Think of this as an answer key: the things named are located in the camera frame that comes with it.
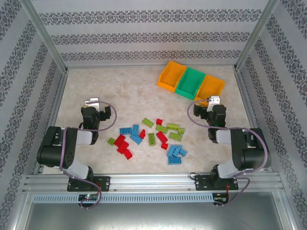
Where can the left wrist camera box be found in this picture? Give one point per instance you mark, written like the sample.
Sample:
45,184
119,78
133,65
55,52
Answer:
92,102

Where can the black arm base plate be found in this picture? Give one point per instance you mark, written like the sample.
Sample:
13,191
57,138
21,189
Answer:
202,183
103,183

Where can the small blue lego brick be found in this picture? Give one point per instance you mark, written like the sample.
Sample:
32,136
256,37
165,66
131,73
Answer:
183,152

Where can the aluminium frame post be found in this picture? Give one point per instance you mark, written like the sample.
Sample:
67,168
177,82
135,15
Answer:
257,36
45,36

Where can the aluminium mounting rail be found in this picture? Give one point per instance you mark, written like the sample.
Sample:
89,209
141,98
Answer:
153,182

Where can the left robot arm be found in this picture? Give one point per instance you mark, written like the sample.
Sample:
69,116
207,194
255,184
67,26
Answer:
55,148

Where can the aluminium side rail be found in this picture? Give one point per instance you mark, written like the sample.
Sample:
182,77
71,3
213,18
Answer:
53,119
245,95

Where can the small red lego brick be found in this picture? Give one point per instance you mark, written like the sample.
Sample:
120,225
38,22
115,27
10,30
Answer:
143,133
159,121
164,145

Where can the orange plastic bin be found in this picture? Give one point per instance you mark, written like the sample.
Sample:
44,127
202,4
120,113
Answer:
171,75
212,87

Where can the small lime green lego brick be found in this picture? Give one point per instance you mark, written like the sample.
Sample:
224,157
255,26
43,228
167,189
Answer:
181,130
111,141

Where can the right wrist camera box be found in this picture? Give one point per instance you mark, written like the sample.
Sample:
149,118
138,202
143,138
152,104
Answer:
214,99

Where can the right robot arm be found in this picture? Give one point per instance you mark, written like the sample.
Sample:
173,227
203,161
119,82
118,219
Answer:
251,153

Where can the green plastic bin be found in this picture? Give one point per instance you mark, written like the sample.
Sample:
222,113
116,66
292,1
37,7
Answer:
190,82

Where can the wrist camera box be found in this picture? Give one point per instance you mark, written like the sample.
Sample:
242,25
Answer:
92,102
214,99

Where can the grey metal panel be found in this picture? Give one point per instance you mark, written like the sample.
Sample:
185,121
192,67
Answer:
153,218

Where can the red curved lego brick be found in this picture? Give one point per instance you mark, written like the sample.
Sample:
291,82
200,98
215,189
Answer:
127,154

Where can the small circuit board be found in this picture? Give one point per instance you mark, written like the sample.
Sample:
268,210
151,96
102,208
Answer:
219,200
87,197

